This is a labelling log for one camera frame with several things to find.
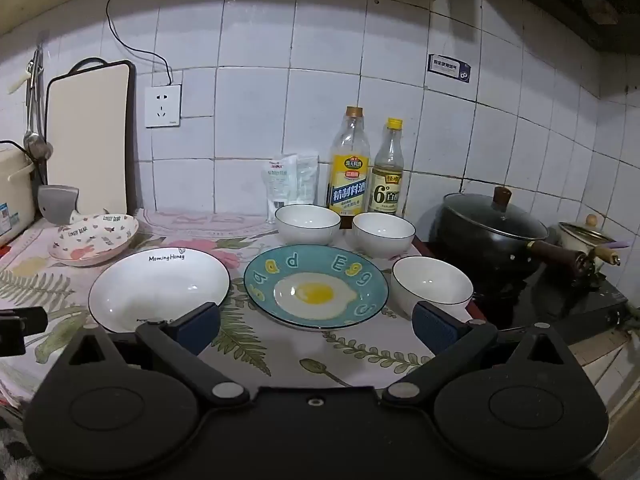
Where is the white salt bag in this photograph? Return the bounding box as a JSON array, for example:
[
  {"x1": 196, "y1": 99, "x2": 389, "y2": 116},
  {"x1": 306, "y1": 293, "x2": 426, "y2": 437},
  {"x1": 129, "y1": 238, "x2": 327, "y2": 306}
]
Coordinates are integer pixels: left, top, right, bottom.
[{"x1": 261, "y1": 152, "x2": 320, "y2": 224}]

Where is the teal fried egg plate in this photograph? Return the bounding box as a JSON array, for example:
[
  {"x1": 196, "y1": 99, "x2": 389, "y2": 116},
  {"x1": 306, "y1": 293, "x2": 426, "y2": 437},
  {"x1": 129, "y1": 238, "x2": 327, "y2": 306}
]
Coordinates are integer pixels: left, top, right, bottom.
[{"x1": 243, "y1": 245, "x2": 390, "y2": 331}]

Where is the white wall socket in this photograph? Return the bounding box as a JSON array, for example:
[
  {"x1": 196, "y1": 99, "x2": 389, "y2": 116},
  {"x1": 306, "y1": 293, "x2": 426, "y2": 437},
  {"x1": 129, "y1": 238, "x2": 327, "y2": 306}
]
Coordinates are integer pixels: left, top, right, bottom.
[{"x1": 145, "y1": 84, "x2": 182, "y2": 129}]

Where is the white cutting board dark rim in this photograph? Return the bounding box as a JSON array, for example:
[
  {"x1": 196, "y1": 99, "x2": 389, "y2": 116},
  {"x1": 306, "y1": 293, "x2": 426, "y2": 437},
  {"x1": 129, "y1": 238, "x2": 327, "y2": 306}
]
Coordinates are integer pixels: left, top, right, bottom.
[{"x1": 45, "y1": 57, "x2": 137, "y2": 217}]

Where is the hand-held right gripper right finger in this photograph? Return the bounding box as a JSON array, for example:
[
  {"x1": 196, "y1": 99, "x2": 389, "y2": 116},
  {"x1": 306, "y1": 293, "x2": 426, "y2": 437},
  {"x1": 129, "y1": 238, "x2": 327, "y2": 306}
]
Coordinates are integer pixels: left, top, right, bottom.
[{"x1": 381, "y1": 301, "x2": 576, "y2": 407}]

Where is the cream rice cooker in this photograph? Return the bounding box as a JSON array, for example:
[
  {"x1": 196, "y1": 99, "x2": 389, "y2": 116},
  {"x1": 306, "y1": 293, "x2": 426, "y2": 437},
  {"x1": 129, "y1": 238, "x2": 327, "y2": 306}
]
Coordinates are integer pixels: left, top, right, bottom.
[{"x1": 0, "y1": 141, "x2": 37, "y2": 250}]

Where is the white plate with black rim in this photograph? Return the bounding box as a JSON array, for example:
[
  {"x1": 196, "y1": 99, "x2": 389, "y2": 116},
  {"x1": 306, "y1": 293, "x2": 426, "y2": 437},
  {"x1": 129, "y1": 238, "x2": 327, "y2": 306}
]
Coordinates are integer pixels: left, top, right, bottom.
[{"x1": 87, "y1": 248, "x2": 232, "y2": 334}]

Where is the blue white wall sticker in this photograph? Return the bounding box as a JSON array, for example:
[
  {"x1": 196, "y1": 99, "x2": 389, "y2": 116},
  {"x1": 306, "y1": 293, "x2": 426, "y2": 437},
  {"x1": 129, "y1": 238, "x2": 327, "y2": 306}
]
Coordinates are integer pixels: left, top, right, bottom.
[{"x1": 427, "y1": 54, "x2": 472, "y2": 86}]

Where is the clear glass bowl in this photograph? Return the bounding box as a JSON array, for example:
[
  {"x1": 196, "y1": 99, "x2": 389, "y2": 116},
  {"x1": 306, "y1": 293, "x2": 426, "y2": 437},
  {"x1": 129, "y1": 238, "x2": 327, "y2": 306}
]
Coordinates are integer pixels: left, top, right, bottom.
[{"x1": 274, "y1": 204, "x2": 342, "y2": 247}]

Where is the black stove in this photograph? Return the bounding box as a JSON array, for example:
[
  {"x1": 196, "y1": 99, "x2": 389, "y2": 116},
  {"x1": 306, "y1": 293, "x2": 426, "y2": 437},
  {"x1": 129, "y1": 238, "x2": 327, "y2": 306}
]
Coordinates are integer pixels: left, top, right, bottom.
[{"x1": 414, "y1": 209, "x2": 629, "y2": 333}]

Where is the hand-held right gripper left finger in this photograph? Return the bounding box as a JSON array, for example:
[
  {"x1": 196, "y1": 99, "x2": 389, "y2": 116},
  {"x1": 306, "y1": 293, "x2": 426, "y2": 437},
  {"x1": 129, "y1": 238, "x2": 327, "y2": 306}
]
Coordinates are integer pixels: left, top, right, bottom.
[{"x1": 65, "y1": 302, "x2": 251, "y2": 408}]

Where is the grey metal kitchen tool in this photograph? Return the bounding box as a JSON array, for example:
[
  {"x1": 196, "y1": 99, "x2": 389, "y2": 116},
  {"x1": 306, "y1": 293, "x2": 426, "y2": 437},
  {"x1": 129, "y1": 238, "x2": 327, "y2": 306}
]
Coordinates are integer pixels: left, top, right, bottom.
[{"x1": 39, "y1": 185, "x2": 80, "y2": 224}]

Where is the small cream pot with lid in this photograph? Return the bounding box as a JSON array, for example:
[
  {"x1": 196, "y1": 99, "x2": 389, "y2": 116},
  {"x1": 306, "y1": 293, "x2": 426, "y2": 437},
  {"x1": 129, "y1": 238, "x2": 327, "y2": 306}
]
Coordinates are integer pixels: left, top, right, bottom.
[{"x1": 557, "y1": 214, "x2": 622, "y2": 277}]

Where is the bunny print plate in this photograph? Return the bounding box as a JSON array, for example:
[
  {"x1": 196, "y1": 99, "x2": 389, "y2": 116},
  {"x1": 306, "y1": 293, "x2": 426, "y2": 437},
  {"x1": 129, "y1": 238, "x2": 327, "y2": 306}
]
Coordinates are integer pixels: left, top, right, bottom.
[{"x1": 48, "y1": 213, "x2": 140, "y2": 267}]

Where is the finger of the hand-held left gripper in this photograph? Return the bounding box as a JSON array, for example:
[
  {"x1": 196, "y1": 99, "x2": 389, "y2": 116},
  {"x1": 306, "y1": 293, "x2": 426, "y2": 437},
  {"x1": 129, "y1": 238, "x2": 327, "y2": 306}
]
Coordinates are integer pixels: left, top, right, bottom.
[{"x1": 0, "y1": 306, "x2": 49, "y2": 357}]

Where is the vinegar bottle yellow cap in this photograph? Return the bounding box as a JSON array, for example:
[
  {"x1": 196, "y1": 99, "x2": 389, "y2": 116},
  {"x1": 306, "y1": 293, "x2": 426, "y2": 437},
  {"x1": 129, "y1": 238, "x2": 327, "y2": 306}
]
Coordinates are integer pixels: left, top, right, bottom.
[{"x1": 367, "y1": 118, "x2": 405, "y2": 217}]

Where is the hanging metal ladle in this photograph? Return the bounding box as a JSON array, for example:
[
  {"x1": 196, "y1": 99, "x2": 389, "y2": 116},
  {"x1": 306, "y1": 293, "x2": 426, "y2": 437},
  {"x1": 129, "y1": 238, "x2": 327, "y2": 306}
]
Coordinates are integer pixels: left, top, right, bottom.
[{"x1": 23, "y1": 47, "x2": 54, "y2": 162}]

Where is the cooking wine bottle yellow label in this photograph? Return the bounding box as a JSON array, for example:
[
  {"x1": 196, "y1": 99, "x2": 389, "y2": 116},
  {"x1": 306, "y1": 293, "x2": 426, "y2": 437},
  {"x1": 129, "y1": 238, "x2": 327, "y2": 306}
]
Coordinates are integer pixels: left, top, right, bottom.
[{"x1": 327, "y1": 106, "x2": 372, "y2": 229}]

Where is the floral tablecloth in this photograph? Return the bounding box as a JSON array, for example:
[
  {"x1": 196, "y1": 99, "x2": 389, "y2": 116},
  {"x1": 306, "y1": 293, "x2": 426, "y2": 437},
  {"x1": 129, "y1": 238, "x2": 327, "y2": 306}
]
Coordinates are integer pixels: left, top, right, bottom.
[{"x1": 0, "y1": 208, "x2": 472, "y2": 403}]

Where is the black pot with glass lid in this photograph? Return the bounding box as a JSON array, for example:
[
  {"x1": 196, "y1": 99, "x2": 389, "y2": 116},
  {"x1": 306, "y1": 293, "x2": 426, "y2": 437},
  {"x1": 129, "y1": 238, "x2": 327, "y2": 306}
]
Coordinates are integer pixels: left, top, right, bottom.
[{"x1": 440, "y1": 186, "x2": 597, "y2": 282}]

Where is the black power cable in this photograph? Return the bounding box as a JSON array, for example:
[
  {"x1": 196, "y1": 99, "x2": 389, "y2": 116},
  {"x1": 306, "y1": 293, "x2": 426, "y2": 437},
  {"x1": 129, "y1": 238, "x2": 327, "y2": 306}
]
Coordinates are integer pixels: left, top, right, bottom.
[{"x1": 105, "y1": 0, "x2": 447, "y2": 86}]

